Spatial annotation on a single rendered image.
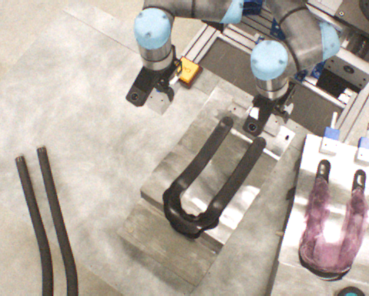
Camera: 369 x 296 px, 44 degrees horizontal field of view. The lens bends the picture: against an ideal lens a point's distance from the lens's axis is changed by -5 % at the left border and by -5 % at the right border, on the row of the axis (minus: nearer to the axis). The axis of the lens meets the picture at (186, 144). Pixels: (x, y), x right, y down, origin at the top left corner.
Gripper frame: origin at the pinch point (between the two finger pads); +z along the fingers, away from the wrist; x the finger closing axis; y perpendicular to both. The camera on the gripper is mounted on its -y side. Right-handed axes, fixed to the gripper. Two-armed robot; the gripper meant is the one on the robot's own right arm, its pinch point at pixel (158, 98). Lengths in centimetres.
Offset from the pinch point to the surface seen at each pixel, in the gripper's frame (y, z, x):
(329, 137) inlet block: 19.7, 8.2, -45.0
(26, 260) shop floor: -69, 95, 36
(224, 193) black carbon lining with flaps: -11.2, 5.0, -28.7
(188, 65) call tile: 17.8, 11.4, 2.4
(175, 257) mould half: -32.2, 8.9, -27.0
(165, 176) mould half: -16.4, 2.0, -13.5
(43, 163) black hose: -31.8, 10.6, 19.9
